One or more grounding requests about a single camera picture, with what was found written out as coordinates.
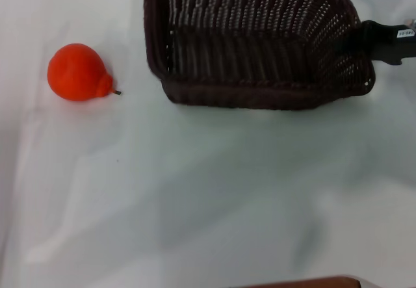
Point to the black woven rectangular basket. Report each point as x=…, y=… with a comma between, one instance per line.
x=247, y=41

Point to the white table cloth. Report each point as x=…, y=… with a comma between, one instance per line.
x=130, y=187

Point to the brown rounded panel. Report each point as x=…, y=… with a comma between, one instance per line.
x=299, y=283

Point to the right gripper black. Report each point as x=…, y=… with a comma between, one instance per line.
x=385, y=42

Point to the orange toy pear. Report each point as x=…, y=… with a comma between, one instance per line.
x=76, y=71

